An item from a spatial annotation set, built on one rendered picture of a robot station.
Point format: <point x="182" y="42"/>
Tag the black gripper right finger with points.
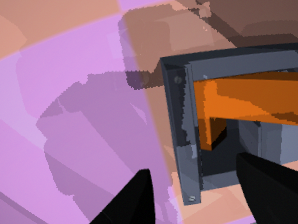
<point x="271" y="190"/>

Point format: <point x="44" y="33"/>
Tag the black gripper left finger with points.
<point x="133" y="205"/>

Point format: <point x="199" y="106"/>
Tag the orange l-shaped part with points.
<point x="263" y="96"/>

